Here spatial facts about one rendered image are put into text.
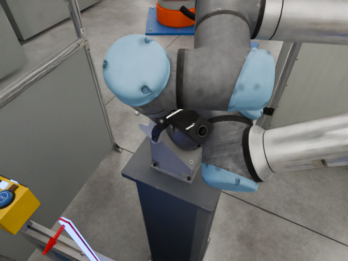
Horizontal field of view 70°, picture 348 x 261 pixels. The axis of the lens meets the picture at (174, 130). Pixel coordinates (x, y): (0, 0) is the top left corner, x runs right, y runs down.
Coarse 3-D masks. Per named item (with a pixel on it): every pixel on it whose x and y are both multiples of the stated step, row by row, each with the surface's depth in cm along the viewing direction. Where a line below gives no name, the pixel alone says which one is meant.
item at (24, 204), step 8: (0, 176) 68; (8, 184) 66; (16, 184) 66; (16, 192) 65; (24, 192) 65; (16, 200) 63; (24, 200) 66; (32, 200) 68; (0, 208) 62; (8, 208) 62; (16, 208) 64; (24, 208) 66; (32, 208) 69; (0, 216) 60; (8, 216) 62; (16, 216) 65; (24, 216) 67; (0, 224) 61; (8, 224) 63; (16, 224) 65; (8, 232) 66; (16, 232) 66
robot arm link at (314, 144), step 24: (312, 120) 44; (336, 120) 40; (216, 144) 51; (240, 144) 48; (264, 144) 46; (288, 144) 43; (312, 144) 41; (336, 144) 39; (216, 168) 49; (240, 168) 48; (264, 168) 46; (288, 168) 45; (312, 168) 45
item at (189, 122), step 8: (176, 112) 44; (184, 112) 45; (192, 112) 45; (168, 120) 44; (176, 120) 44; (184, 120) 45; (192, 120) 45; (200, 120) 46; (184, 128) 45; (192, 128) 46; (200, 128) 46; (208, 128) 46; (192, 136) 46; (200, 136) 46; (208, 136) 47
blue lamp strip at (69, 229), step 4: (64, 224) 48; (68, 228) 49; (68, 232) 51; (72, 232) 50; (72, 236) 53; (76, 236) 52; (76, 240) 54; (80, 240) 54; (80, 244) 56; (84, 248) 57; (84, 252) 61; (88, 252) 59; (88, 256) 63; (92, 256) 62; (92, 260) 65
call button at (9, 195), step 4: (0, 192) 64; (4, 192) 64; (8, 192) 64; (0, 196) 63; (4, 196) 63; (8, 196) 63; (0, 200) 62; (4, 200) 62; (8, 200) 63; (0, 204) 62; (4, 204) 62
